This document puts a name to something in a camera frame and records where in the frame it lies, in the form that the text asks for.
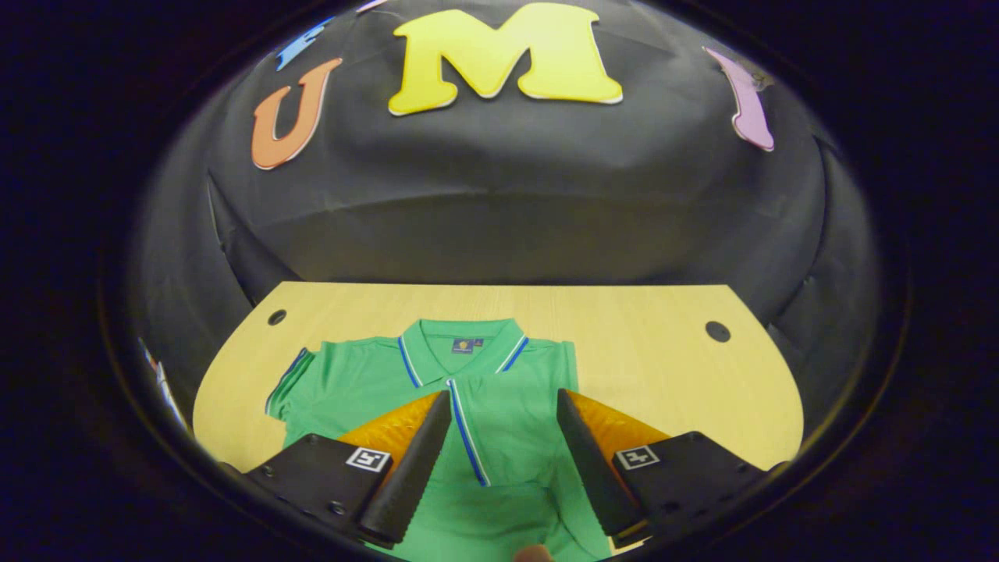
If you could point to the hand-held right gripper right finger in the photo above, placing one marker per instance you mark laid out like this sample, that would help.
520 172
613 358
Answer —
597 476

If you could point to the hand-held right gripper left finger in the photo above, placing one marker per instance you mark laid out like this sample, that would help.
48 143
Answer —
410 476

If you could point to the black backdrop cloth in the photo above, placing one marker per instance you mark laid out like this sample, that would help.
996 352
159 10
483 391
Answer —
499 179

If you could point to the green T-shirt with collar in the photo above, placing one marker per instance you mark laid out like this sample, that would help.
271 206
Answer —
499 375

